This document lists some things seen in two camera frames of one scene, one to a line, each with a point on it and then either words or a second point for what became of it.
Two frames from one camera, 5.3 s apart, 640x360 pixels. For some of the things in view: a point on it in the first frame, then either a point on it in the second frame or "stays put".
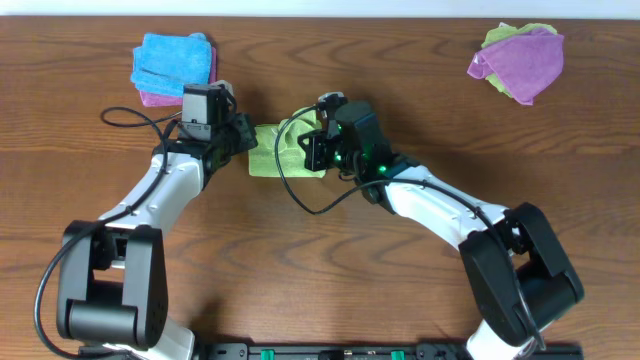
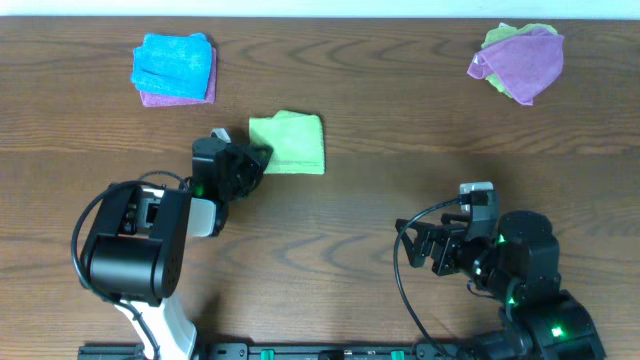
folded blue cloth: [166, 64] stays put
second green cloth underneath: [503, 31] stays put
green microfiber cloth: [291, 151] stays put
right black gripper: [312, 149] -> [448, 238]
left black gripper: [249, 136] -> [245, 154]
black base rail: [363, 351] stays put
